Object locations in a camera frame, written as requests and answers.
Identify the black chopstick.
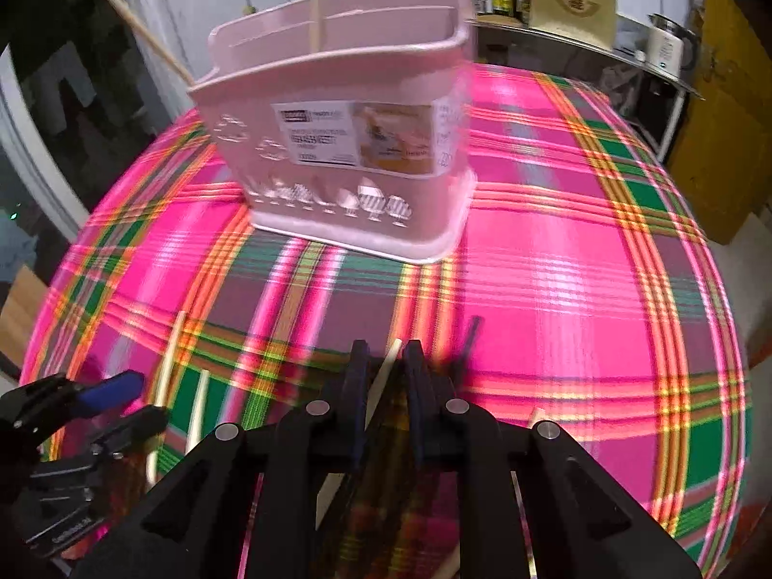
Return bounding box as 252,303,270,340
449,315,483,381

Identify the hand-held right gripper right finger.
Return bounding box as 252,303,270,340
403,339,703,579

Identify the metal shelf table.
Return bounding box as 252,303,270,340
467,12,706,158

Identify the pink plastic utensil basket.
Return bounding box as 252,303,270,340
187,0,480,263

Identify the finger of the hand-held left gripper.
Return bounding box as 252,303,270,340
84,404,171,465
0,369,146,435

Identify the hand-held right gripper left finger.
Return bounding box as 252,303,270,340
72,339,371,579

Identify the pink plaid tablecloth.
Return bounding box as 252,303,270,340
36,60,755,579

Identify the yellow wooden door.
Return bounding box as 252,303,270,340
663,0,772,245

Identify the white electric kettle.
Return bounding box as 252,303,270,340
645,12,701,76

